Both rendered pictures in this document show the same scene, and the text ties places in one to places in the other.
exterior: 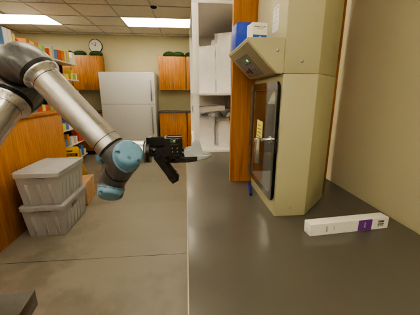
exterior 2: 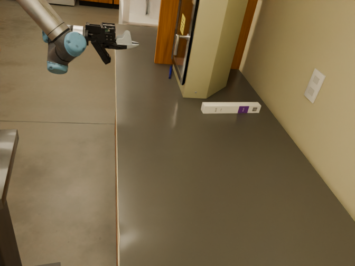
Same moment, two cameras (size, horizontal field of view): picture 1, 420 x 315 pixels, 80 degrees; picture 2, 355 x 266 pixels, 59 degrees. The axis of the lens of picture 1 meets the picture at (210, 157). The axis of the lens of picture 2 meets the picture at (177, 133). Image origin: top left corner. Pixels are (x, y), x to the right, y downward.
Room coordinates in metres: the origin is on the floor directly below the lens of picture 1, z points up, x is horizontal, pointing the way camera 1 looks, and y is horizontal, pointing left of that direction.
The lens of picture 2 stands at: (-0.45, 0.00, 1.61)
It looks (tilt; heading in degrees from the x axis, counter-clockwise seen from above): 34 degrees down; 350
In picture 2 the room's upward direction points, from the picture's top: 10 degrees clockwise
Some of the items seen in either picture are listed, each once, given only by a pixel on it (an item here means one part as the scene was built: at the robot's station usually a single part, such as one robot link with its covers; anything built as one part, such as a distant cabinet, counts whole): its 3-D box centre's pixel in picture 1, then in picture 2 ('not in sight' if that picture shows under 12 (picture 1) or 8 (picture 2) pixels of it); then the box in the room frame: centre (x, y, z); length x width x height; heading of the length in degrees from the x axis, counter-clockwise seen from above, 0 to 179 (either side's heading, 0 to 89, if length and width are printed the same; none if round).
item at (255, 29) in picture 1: (256, 34); not in sight; (0.89, -0.15, 1.54); 0.05 x 0.05 x 0.06; 13
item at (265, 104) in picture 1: (261, 137); (183, 31); (0.95, -0.20, 1.19); 0.30 x 0.01 x 0.40; 5
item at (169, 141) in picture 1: (165, 149); (100, 35); (0.81, 0.15, 1.17); 0.12 x 0.08 x 0.09; 95
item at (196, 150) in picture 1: (197, 151); (127, 40); (0.80, 0.04, 1.17); 0.09 x 0.03 x 0.06; 93
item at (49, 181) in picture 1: (54, 179); not in sight; (2.45, 1.61, 0.49); 0.60 x 0.42 x 0.33; 5
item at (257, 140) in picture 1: (261, 149); (180, 44); (0.84, -0.18, 1.17); 0.05 x 0.03 x 0.10; 95
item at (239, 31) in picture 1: (246, 39); not in sight; (1.03, -0.14, 1.56); 0.10 x 0.10 x 0.09; 5
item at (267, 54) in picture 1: (252, 62); not in sight; (0.94, -0.15, 1.46); 0.32 x 0.11 x 0.10; 5
